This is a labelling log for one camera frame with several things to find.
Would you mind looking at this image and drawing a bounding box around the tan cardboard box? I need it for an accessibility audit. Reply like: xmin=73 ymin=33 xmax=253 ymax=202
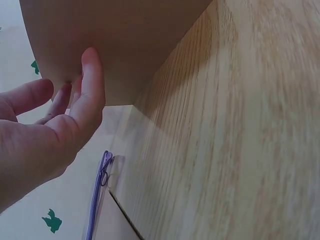
xmin=18 ymin=0 xmax=214 ymax=107

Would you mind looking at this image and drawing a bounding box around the clear pouch with purple zipper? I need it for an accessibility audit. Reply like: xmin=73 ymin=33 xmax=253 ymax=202
xmin=81 ymin=149 xmax=146 ymax=240

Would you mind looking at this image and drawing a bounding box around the person's left hand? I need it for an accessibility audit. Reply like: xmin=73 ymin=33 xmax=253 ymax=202
xmin=0 ymin=47 xmax=106 ymax=215

